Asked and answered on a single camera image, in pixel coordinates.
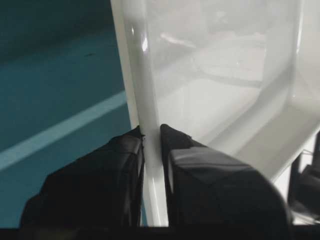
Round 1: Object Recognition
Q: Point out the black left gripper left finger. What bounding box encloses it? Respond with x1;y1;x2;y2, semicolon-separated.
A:
19;127;145;228

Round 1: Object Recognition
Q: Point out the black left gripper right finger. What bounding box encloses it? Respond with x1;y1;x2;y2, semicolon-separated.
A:
160;124;292;226

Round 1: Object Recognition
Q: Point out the white plastic case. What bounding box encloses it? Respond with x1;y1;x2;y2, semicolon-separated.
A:
111;0;320;226

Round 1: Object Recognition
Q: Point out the black stand frame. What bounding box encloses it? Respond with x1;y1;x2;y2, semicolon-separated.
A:
287;133;320;216

